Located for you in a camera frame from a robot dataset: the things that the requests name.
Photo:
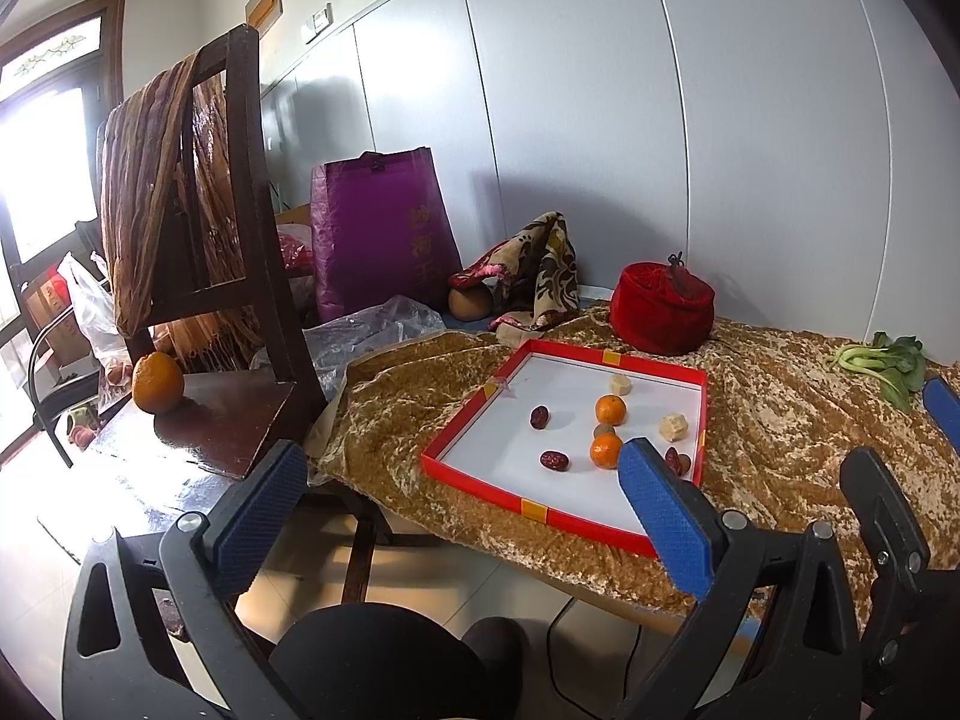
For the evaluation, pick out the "framed wall picture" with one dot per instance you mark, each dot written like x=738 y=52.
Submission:
x=262 y=14

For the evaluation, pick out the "dark wooden chair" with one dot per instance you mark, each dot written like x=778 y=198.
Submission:
x=191 y=245

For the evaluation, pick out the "red jujube date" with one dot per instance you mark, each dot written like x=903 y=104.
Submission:
x=554 y=461
x=539 y=417
x=671 y=457

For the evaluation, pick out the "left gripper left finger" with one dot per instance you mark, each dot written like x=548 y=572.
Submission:
x=118 y=658

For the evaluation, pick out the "brown floral fabric bundle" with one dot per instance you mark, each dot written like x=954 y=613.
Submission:
x=522 y=286

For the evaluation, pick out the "clear plastic bag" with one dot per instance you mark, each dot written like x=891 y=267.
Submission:
x=333 y=345

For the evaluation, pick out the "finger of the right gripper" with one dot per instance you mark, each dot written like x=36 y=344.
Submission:
x=943 y=406

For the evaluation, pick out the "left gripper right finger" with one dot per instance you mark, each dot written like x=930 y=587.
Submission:
x=805 y=661

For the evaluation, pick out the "purple gift bag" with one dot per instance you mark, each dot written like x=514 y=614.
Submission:
x=380 y=229

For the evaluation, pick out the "green bok choy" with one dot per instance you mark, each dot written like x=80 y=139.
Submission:
x=898 y=365

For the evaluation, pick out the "orange tangerine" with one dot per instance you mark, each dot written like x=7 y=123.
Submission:
x=611 y=410
x=604 y=450

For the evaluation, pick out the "red white shallow box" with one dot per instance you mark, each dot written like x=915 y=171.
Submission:
x=489 y=450

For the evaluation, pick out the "pale cut fruit chunk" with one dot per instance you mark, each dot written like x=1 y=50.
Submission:
x=620 y=385

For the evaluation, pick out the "striped brown scarf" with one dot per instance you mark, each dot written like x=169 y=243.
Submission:
x=140 y=179

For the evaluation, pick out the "red velvet pouch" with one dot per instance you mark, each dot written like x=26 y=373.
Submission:
x=662 y=308

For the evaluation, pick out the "large orange on chair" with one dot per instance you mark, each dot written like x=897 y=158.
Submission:
x=157 y=383

